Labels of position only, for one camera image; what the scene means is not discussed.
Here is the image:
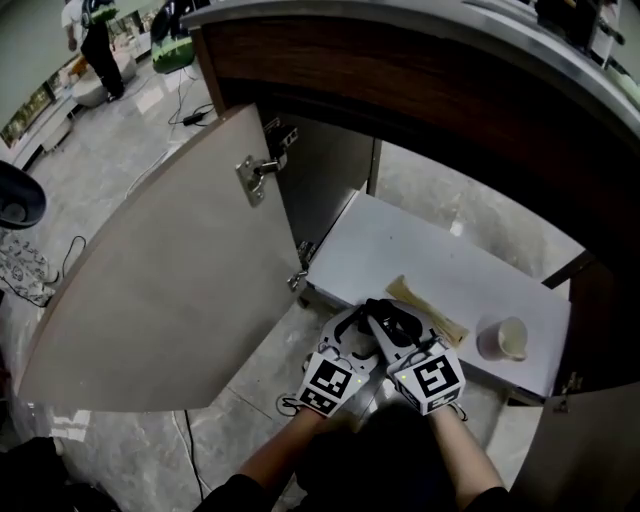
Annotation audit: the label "camouflage cloth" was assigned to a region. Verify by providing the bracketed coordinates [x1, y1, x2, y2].
[0, 227, 60, 307]

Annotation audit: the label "person's black printed shirt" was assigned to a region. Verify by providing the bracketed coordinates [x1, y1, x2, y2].
[194, 472, 511, 512]

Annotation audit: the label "dark brown cabinet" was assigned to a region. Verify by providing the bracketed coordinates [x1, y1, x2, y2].
[179, 0, 640, 407]

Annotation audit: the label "black green dome backpack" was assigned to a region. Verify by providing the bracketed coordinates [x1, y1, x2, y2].
[149, 2, 196, 75]

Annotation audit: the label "white shelf board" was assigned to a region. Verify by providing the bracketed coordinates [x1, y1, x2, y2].
[304, 192, 572, 399]

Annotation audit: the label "black round bin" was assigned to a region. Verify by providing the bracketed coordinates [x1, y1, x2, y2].
[0, 159, 47, 231]

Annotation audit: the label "person's left forearm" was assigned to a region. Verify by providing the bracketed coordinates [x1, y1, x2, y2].
[237, 407, 331, 494]

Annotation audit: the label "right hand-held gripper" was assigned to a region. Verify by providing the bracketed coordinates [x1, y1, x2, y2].
[368, 298, 466, 416]

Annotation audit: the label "beige toothpaste tube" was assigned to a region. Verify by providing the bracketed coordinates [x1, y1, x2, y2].
[384, 274, 471, 349]

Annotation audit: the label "person's black shorts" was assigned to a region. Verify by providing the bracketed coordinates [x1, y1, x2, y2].
[294, 399, 461, 512]

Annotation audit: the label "grey cabinet door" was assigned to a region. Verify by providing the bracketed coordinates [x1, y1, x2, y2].
[509, 380, 640, 512]
[14, 102, 307, 414]

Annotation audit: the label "metal door hinge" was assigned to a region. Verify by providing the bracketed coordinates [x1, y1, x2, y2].
[552, 370, 585, 415]
[286, 240, 317, 293]
[235, 117, 300, 209]

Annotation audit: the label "white ceramic mug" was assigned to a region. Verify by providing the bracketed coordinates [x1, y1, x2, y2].
[475, 315, 530, 362]

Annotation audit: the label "black fabric gear pile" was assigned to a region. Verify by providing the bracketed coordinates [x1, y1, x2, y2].
[0, 435, 121, 512]

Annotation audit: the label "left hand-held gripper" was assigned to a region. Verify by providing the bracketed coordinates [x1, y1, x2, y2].
[295, 305, 380, 418]

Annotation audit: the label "person's right forearm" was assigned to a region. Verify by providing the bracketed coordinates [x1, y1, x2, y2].
[427, 405, 506, 511]

